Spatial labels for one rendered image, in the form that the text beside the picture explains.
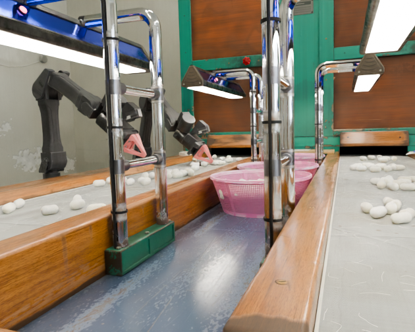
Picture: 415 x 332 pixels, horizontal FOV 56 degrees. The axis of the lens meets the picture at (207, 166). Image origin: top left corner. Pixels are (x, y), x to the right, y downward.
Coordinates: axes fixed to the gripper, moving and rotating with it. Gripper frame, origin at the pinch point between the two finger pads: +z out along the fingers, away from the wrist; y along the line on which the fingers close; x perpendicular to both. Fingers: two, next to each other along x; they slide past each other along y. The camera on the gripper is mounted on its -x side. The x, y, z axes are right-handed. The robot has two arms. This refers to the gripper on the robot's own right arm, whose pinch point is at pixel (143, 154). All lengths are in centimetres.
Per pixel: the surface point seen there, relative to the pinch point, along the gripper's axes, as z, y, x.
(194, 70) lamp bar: -7.0, 12.9, -29.9
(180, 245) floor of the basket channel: 34, -47, -10
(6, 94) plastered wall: -171, 131, 92
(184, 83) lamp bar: -7.4, 12.9, -24.5
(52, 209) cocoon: 12, -54, -1
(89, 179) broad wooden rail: -3.5, -15.6, 11.1
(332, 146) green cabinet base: 45, 91, -34
